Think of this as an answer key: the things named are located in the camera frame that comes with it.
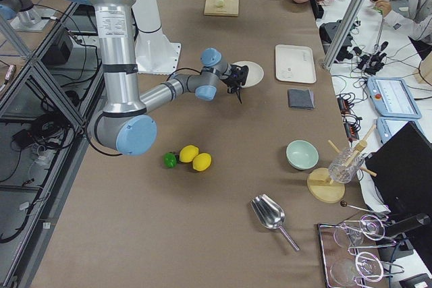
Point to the mint green bowl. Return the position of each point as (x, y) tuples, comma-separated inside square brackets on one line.
[(302, 155)]

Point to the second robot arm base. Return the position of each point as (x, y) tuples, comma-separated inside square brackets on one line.
[(23, 15)]

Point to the aluminium frame post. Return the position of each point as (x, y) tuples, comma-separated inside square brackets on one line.
[(341, 33)]

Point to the silver metal scoop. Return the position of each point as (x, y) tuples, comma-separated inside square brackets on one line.
[(272, 216)]

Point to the yellow lemon near scoop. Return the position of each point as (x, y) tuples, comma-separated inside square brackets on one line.
[(202, 162)]

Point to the yellow lemon beside lime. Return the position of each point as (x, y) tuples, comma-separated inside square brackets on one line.
[(188, 153)]

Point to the wooden glass drying stand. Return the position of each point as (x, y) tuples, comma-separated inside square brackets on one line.
[(322, 187)]

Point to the folded grey cloth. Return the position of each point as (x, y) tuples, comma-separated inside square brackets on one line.
[(301, 99)]

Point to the blue teach pendant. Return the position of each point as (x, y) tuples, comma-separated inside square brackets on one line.
[(388, 126), (392, 98)]

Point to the round cream plate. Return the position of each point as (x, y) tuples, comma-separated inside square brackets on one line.
[(255, 73)]

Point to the cream rabbit tray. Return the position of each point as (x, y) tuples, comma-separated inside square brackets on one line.
[(294, 64)]

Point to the wooden cutting board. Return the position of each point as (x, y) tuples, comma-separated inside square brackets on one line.
[(225, 8)]

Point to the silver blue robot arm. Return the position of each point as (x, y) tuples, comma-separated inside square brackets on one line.
[(123, 124)]

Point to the green lime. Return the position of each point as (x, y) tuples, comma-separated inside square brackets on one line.
[(170, 160)]

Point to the clear textured glass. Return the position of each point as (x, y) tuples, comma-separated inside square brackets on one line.
[(345, 166)]

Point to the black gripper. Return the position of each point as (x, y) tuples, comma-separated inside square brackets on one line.
[(235, 83)]

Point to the seated person in white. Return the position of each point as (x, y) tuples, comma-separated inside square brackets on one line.
[(417, 22)]

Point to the black tray with glasses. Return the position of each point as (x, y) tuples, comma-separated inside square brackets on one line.
[(349, 252)]

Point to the black monitor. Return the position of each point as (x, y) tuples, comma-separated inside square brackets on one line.
[(403, 168)]

